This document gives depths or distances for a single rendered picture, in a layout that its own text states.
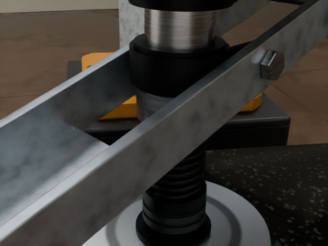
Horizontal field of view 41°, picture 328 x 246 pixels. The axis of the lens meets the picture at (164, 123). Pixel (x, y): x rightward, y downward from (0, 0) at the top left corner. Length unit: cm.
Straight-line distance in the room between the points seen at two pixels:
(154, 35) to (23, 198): 17
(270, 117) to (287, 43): 76
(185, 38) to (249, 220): 24
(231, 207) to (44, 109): 26
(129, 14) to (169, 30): 92
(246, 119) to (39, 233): 92
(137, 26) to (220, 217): 83
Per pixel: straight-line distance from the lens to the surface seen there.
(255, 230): 51
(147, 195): 45
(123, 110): 112
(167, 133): 33
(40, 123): 39
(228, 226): 51
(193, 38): 37
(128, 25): 130
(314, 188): 65
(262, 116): 118
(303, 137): 284
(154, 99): 39
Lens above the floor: 121
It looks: 25 degrees down
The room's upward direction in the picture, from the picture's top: 1 degrees clockwise
